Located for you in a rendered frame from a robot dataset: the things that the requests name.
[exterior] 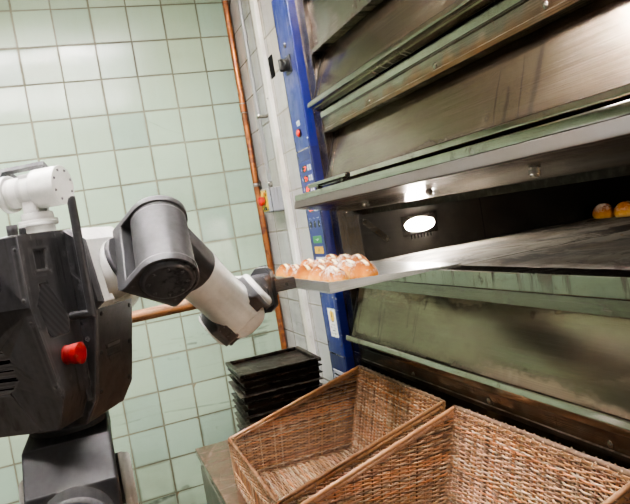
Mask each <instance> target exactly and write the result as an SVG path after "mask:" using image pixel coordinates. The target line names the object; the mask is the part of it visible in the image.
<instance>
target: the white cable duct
mask: <svg viewBox="0 0 630 504"><path fill-rule="evenodd" d="M250 6H251V12H252V18H253V24H254V30H255V36H256V42H257V48H258V54H259V60H260V66H261V72H262V77H263V83H264V89H265V95H266V101H267V107H268V113H269V119H270V125H271V131H272V137H273V143H274V149H275V155H276V161H277V167H278V173H279V179H280V185H281V191H282V197H283V202H284V208H285V214H286V220H287V226H288V232H289V238H290V244H291V250H292V256H293V262H294V265H295V264H299V265H300V264H301V259H300V253H299V247H298V241H297V235H296V229H295V223H294V217H293V211H292V205H291V199H290V193H289V187H288V181H287V175H286V169H285V163H284V157H283V151H282V145H281V139H280V133H279V127H278V122H277V116H276V110H275V104H274V98H273V92H272V86H271V80H270V74H269V68H268V62H267V56H266V50H265V44H264V38H263V32H262V26H261V20H260V14H259V8H258V2H257V0H250ZM298 292H299V298H300V304H301V310H302V316H303V322H304V327H305V333H306V339H307V345H308V351H309V352H311V353H313V354H315V355H317V354H316V349H315V343H314V337H313V331H312V325H311V319H310V313H309V307H308V301H307V295H306V290H304V289H298Z"/></svg>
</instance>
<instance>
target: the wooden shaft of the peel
mask: <svg viewBox="0 0 630 504"><path fill-rule="evenodd" d="M194 309H197V308H196V307H194V306H193V305H192V304H191V303H190V302H189V301H187V300H183V301H182V302H181V303H180V304H179V305H177V306H175V307H173V306H169V305H166V304H163V305H158V306H154V307H149V308H144V309H140V310H135V311H132V323H136V322H140V321H145V320H149V319H154V318H158V317H163V316H167V315H172V314H176V313H181V312H185V311H190V310H194Z"/></svg>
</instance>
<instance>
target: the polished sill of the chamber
mask: <svg viewBox="0 0 630 504"><path fill-rule="evenodd" d="M389 281H397V282H409V283H421V284H434V285H446V286H458V287H470V288H482V289H495V290H507V291H519V292H531V293H543V294H556V295H568V296H580V297H592V298H604V299H617V300H629V301H630V270H617V269H578V268H539V267H499V266H460V265H454V266H450V267H446V268H441V269H437V270H433V271H428V272H424V273H420V274H415V275H411V276H406V277H402V278H398V279H393V280H389Z"/></svg>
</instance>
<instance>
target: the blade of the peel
mask: <svg viewBox="0 0 630 504"><path fill-rule="evenodd" d="M370 262H371V263H373V264H374V265H375V267H376V268H377V270H378V275H376V276H369V277H362V278H355V279H348V280H341V281H334V282H324V281H316V280H307V279H298V278H295V282H296V288H297V289H304V290H310V291H316V292H322V293H328V294H332V293H337V292H341V291H345V290H350V289H354V288H359V287H363V286H367V285H372V284H376V283H380V282H385V281H389V280H393V279H398V278H402V277H406V276H411V275H415V274H420V273H424V272H428V271H433V270H437V269H441V268H446V267H450V266H454V265H459V264H461V263H445V262H399V261H370Z"/></svg>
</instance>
